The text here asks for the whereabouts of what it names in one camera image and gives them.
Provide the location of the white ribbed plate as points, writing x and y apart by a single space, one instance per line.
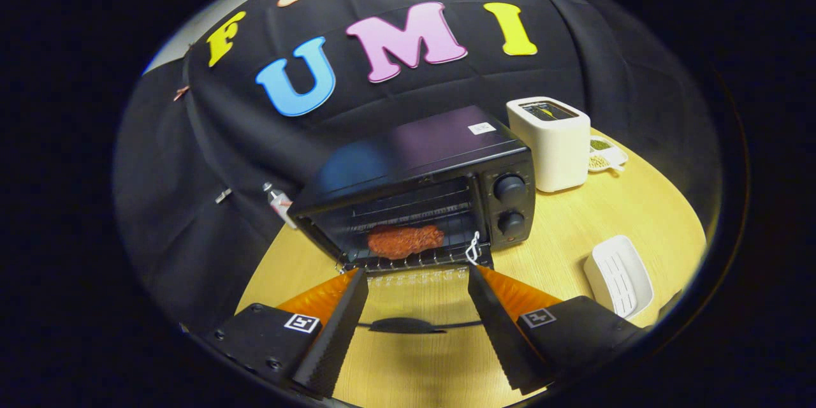
621 277

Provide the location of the silver clip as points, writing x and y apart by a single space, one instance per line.
223 196

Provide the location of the white toaster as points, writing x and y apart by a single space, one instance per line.
561 153

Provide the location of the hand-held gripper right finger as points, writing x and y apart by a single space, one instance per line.
500 338

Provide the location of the black toaster oven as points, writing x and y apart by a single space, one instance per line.
414 146

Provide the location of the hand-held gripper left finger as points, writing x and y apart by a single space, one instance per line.
335 338

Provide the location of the red clip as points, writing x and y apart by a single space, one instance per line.
182 92

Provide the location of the red meat slice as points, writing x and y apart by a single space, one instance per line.
405 241

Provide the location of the white divided dish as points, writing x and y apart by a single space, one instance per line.
609 156

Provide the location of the black backdrop cloth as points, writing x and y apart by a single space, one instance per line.
210 146

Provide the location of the small clear bottle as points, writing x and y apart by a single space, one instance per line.
280 204

